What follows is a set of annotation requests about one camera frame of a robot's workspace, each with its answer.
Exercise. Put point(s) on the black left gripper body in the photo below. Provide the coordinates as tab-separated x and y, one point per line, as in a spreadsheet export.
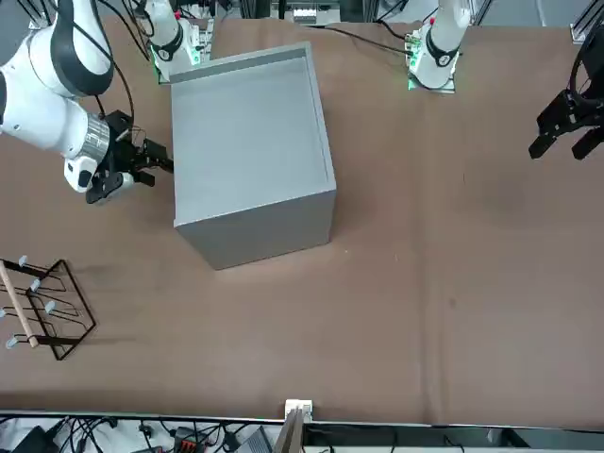
573	113

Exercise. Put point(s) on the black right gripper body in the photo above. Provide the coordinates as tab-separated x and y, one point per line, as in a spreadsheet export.
123	146

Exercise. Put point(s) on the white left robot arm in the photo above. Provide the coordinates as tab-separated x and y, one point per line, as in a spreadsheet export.
443	38

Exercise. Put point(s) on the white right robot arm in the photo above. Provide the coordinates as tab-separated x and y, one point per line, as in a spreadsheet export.
38	113

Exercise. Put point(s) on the gray metal cabinet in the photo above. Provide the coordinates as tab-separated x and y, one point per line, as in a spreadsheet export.
250	137

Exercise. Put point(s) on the gray power strip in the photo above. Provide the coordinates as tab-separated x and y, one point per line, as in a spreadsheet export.
304	15

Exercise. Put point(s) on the orange black connector block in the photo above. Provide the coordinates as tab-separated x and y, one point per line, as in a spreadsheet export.
189	442

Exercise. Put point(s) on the dark gray power adapter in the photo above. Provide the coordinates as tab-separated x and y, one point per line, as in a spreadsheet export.
257	441

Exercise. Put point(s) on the large black power adapter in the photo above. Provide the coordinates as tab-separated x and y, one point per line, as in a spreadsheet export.
33	441

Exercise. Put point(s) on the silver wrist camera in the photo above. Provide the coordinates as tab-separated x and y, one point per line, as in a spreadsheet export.
106	186

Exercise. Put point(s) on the aluminium frame corner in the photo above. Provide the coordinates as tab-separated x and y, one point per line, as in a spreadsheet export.
579	32

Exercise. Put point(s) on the aluminium frame post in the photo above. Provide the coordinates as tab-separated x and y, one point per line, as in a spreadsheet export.
289	434

